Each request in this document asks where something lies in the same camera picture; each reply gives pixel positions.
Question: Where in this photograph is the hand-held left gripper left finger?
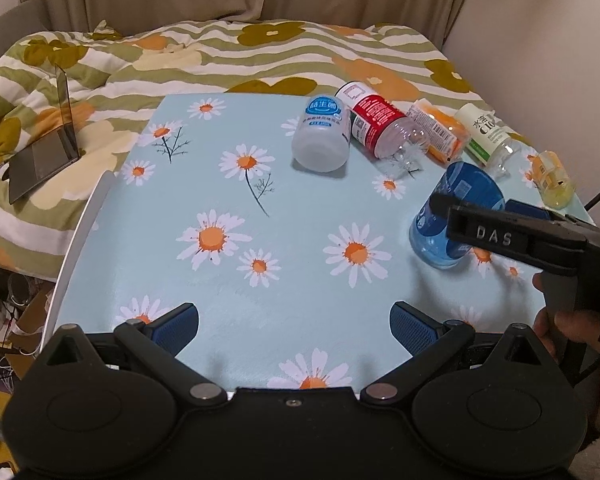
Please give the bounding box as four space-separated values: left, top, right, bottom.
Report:
42 302 228 406

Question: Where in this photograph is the clear bottle with red label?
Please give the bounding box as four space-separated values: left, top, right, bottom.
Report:
335 81 431 162

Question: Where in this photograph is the small yellow bottle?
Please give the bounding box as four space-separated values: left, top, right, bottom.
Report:
534 149 577 210

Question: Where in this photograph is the white table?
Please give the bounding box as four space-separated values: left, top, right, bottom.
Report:
41 170 117 346

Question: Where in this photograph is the orange snack packet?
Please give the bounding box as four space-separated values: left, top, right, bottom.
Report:
406 99 469 164

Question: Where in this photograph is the daisy print tablecloth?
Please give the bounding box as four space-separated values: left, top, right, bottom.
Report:
50 93 597 392

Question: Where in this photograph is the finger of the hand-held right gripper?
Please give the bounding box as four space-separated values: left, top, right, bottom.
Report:
429 193 590 277
504 198 600 247

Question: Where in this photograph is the blue plastic bottle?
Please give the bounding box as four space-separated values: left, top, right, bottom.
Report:
409 161 506 269

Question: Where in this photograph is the cardboard box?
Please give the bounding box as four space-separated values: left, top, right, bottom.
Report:
7 285 57 346

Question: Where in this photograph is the person's right hand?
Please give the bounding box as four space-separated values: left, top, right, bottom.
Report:
532 271 600 367

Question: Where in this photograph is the clear bottle with green label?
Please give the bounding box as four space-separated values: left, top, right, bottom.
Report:
453 103 522 177

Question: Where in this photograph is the white bottle with blue label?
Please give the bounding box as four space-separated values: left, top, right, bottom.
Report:
290 95 354 174

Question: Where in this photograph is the open grey laptop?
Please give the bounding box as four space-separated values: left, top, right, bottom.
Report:
7 63 84 205

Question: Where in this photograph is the floral striped blanket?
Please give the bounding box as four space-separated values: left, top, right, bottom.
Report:
0 20 536 281

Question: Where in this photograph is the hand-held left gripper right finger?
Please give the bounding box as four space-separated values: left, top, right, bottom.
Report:
360 301 550 405

